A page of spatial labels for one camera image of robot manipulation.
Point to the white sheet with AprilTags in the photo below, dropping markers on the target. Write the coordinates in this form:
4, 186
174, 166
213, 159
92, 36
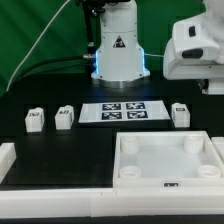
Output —
123, 111

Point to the white square tabletop tray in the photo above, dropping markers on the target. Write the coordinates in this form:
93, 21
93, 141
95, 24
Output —
166, 159

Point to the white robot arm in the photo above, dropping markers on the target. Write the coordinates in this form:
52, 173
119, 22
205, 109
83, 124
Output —
120, 59

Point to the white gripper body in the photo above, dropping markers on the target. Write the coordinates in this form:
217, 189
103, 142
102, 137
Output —
209, 74

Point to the black camera stand pole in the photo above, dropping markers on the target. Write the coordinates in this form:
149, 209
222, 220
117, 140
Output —
91, 9

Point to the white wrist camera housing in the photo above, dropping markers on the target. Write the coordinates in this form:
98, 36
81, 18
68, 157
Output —
192, 41

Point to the white front obstacle bar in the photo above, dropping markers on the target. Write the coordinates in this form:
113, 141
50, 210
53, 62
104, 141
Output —
111, 202

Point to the white left obstacle block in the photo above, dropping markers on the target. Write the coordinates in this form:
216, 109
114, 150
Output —
7, 158

